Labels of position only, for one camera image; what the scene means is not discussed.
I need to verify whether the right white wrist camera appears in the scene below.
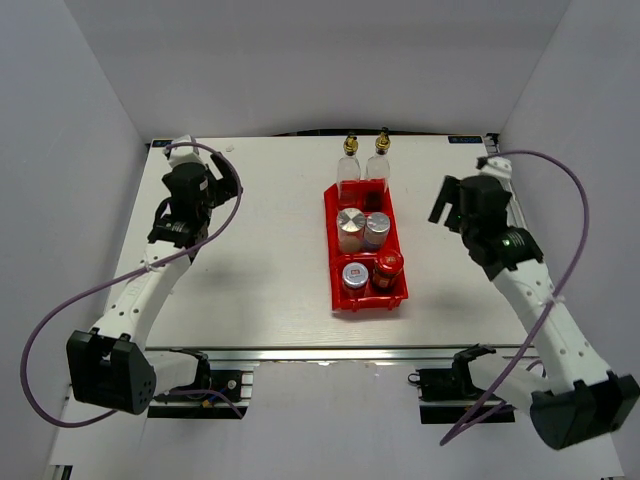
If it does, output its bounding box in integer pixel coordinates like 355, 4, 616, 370
476, 156, 513, 183

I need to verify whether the red lid dark jar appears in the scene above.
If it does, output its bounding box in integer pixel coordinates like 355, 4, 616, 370
371, 249, 404, 290

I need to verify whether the white lid spice jar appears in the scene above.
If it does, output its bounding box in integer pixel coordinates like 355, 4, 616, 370
341, 262, 369, 298

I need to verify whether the clear glass cruet bottle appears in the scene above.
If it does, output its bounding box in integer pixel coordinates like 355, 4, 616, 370
336, 132, 361, 208

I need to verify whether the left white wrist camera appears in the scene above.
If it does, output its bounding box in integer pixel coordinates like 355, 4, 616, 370
163, 135, 205, 171

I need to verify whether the steel lid white powder jar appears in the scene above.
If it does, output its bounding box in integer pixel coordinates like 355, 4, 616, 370
336, 207, 366, 254

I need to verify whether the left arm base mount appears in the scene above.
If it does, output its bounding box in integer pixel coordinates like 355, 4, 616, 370
147, 349, 251, 420

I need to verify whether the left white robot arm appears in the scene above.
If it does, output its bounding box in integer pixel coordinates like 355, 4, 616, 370
66, 147, 241, 415

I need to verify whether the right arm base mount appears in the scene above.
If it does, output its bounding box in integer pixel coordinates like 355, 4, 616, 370
407, 344, 496, 425

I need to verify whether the blue label white shaker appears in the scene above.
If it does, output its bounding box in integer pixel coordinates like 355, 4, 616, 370
362, 212, 392, 251

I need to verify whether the right blue table sticker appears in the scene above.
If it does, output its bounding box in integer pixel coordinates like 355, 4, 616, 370
447, 135, 484, 144

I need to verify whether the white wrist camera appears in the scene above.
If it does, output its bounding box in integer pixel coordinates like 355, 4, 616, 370
163, 135, 205, 171
476, 156, 513, 183

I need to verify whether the dark sauce cruet bottle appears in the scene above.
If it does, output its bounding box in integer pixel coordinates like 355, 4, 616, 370
364, 127, 391, 211

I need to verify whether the red plastic divided bin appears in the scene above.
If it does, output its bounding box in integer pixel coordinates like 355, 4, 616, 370
324, 180, 408, 312

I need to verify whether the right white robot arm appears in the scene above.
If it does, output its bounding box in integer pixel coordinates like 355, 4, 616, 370
429, 175, 639, 450

